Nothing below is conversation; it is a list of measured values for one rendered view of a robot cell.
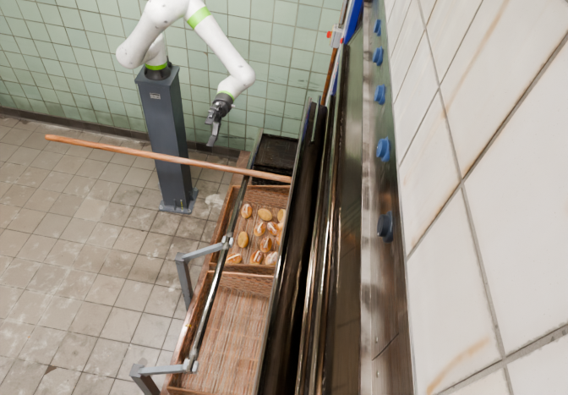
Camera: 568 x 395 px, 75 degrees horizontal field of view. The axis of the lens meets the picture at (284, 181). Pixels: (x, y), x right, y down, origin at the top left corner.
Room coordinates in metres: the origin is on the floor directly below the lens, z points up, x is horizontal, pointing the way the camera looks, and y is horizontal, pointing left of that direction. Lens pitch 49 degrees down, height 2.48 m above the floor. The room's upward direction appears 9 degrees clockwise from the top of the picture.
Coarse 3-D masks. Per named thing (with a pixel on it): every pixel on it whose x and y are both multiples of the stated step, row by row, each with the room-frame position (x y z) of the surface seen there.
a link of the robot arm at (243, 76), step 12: (204, 24) 1.61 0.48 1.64; (216, 24) 1.65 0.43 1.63; (204, 36) 1.60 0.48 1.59; (216, 36) 1.60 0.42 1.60; (216, 48) 1.58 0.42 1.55; (228, 48) 1.59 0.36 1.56; (228, 60) 1.55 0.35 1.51; (240, 60) 1.57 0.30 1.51; (240, 72) 1.53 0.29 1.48; (252, 72) 1.55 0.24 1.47; (240, 84) 1.51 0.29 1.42; (252, 84) 1.54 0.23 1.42
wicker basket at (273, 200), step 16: (256, 192) 1.44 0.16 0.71; (272, 192) 1.44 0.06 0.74; (288, 192) 1.43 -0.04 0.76; (256, 208) 1.41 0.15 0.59; (272, 208) 1.43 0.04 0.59; (224, 224) 1.21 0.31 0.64; (240, 224) 1.27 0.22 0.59; (256, 240) 1.17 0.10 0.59; (272, 240) 1.19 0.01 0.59; (256, 272) 0.90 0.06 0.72; (272, 272) 0.90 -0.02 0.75
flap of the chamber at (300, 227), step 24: (312, 120) 1.34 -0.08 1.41; (312, 168) 1.04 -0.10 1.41; (312, 192) 0.92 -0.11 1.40; (312, 216) 0.81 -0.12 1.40; (288, 264) 0.59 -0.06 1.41; (288, 288) 0.51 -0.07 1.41; (288, 312) 0.44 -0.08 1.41; (264, 336) 0.36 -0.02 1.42; (288, 336) 0.37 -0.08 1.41; (288, 360) 0.31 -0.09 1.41; (288, 384) 0.25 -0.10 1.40
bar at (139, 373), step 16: (256, 144) 1.37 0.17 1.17; (240, 192) 1.04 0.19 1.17; (240, 208) 0.96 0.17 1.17; (224, 240) 0.79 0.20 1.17; (176, 256) 0.79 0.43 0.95; (192, 256) 0.79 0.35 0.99; (224, 256) 0.71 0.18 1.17; (208, 304) 0.51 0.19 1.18; (208, 320) 0.46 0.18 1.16; (192, 352) 0.35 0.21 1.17; (144, 368) 0.32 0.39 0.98; (160, 368) 0.32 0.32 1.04; (176, 368) 0.31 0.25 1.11; (192, 368) 0.30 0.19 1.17; (144, 384) 0.30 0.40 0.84
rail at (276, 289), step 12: (300, 144) 1.14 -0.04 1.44; (300, 156) 1.06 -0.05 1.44; (300, 168) 1.00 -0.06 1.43; (288, 204) 0.82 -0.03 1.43; (288, 216) 0.76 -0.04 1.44; (288, 228) 0.71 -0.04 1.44; (288, 240) 0.67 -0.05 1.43; (276, 276) 0.53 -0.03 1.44; (276, 288) 0.49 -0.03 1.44; (276, 300) 0.45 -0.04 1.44; (264, 348) 0.32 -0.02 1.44; (264, 360) 0.29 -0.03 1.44; (264, 372) 0.26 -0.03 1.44; (264, 384) 0.23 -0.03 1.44
